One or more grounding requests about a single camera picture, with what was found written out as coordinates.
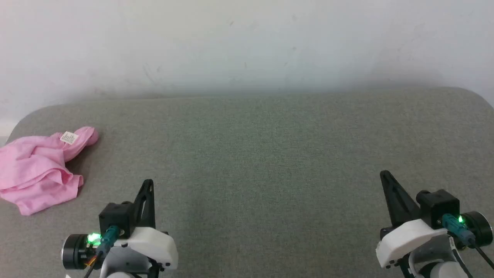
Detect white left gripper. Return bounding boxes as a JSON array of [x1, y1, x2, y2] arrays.
[[61, 179, 179, 270]]

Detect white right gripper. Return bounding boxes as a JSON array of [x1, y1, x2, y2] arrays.
[[376, 170, 494, 269]]

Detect pink shorts with white label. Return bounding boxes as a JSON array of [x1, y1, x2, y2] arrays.
[[0, 126, 99, 216]]

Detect grey fabric sofa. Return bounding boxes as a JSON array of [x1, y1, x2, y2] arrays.
[[0, 87, 494, 278]]

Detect left teal plug black cable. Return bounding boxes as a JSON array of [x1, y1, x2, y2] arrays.
[[82, 225, 121, 278]]

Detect teal plug black cable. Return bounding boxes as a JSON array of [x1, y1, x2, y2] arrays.
[[82, 225, 121, 278], [441, 214, 494, 271]]

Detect right teal plug black cable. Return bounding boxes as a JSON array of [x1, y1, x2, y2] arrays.
[[441, 214, 494, 271]]

